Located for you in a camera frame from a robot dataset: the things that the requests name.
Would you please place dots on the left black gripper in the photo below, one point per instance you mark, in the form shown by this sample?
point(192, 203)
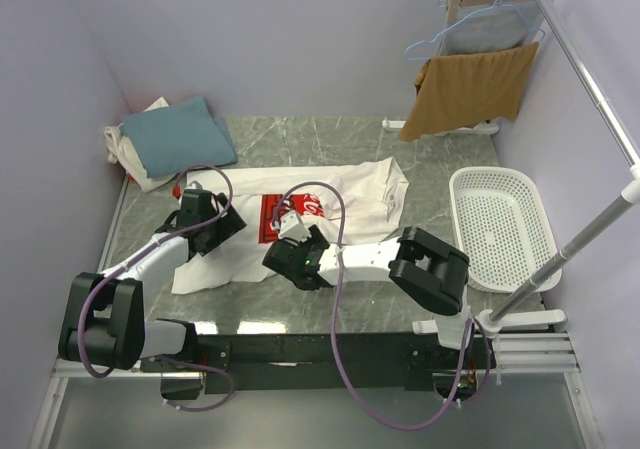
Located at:
point(228, 226)

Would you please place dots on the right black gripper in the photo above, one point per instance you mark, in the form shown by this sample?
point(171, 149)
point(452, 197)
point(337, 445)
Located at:
point(310, 240)

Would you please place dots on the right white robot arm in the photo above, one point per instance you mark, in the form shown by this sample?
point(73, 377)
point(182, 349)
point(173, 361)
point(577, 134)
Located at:
point(431, 272)

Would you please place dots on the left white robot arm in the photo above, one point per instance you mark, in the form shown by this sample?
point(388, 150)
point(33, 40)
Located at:
point(104, 324)

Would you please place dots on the folded teal t-shirt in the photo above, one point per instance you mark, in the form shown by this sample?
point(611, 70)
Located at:
point(171, 139)

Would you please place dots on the folded cream t-shirt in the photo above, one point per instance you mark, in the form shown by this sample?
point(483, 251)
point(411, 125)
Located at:
point(121, 151)

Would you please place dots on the white perforated plastic basket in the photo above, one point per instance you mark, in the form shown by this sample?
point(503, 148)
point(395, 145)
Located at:
point(500, 223)

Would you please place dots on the brown t-shirt on rack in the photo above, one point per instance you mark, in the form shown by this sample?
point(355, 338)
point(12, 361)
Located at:
point(456, 91)

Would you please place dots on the grey garment on rack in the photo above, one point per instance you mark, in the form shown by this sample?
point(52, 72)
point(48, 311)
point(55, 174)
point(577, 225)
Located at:
point(485, 31)

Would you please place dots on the silver clothes rail stand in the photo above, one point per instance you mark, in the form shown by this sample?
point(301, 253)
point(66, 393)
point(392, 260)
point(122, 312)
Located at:
point(560, 140)

